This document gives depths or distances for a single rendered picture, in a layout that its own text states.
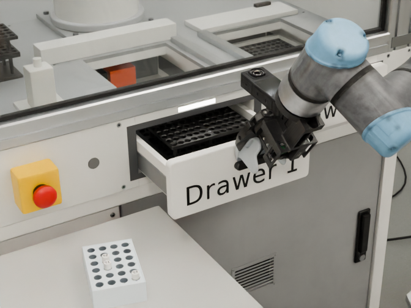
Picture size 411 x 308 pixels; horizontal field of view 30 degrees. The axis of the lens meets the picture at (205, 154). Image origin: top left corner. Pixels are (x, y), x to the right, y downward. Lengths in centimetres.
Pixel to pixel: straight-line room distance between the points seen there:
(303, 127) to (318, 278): 82
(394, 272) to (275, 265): 89
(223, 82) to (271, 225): 40
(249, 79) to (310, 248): 70
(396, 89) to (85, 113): 55
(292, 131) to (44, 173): 42
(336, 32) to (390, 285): 161
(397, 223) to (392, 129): 184
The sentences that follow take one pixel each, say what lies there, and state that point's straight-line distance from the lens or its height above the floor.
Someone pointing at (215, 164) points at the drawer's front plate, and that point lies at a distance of 131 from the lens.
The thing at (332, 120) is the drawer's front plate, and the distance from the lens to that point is 164.
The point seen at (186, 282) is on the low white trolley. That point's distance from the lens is 127.
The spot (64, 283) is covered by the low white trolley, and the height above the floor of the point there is 76.
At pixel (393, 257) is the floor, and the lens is 268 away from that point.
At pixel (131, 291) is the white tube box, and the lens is 122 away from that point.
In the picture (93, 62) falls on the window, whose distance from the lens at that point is 133.
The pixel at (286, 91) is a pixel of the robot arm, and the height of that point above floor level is 109.
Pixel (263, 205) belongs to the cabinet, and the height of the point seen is 65.
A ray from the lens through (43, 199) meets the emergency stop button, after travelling 129.
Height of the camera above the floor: 154
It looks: 28 degrees down
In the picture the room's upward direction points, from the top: 1 degrees counter-clockwise
